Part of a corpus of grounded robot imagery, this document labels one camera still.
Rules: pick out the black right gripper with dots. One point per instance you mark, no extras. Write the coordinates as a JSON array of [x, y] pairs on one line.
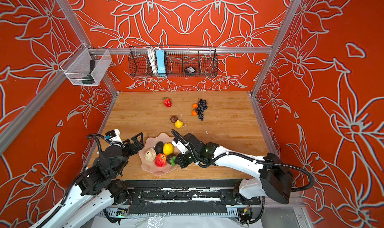
[[182, 164]]

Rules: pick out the black brush in bin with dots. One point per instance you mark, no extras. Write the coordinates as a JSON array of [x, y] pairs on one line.
[[88, 79]]

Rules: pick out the yellow fake lemon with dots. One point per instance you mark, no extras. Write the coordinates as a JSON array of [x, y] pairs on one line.
[[168, 149]]

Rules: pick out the red fake strawberry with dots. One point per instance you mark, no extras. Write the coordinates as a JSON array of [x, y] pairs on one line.
[[167, 102]]

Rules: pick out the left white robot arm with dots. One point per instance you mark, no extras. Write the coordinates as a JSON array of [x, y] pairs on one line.
[[98, 187]]

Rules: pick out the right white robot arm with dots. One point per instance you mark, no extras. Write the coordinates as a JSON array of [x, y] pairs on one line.
[[270, 177]]

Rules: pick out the dark fake grape bunch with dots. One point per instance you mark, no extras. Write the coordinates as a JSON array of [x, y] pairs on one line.
[[201, 108]]

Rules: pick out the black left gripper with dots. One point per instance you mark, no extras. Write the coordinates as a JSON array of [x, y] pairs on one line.
[[140, 145]]

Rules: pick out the light blue box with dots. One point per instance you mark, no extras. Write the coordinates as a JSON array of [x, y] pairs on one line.
[[160, 54]]

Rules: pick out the white fake garlic bulb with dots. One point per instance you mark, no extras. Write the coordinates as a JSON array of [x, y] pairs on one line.
[[150, 155]]

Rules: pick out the red fake apple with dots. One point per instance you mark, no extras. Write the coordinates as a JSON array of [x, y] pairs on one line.
[[161, 160]]

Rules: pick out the pink scalloped fruit bowl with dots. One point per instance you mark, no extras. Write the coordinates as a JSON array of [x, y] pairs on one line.
[[149, 166]]

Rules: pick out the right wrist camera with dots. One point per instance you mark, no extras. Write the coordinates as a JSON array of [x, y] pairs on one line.
[[179, 145]]

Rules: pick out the dark fake avocado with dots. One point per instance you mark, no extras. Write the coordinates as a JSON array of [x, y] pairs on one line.
[[159, 147]]

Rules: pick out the yellow fake pear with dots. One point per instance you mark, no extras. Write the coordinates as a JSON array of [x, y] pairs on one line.
[[178, 124]]

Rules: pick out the dark purple fake mangosteen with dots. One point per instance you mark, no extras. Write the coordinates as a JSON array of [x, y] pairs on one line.
[[171, 159]]

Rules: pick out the clear plastic wall bin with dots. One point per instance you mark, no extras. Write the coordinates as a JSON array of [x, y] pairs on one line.
[[77, 66]]

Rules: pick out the black wire wall basket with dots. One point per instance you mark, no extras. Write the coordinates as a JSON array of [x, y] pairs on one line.
[[143, 61]]

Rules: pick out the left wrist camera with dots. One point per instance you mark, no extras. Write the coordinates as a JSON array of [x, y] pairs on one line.
[[113, 136]]

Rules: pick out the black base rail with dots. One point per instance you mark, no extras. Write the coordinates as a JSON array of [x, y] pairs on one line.
[[216, 198]]

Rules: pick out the brown fake passion fruit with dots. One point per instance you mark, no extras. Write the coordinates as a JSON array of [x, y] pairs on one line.
[[173, 119]]

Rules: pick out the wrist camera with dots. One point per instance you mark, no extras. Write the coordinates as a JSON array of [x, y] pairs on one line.
[[179, 145], [113, 136]]

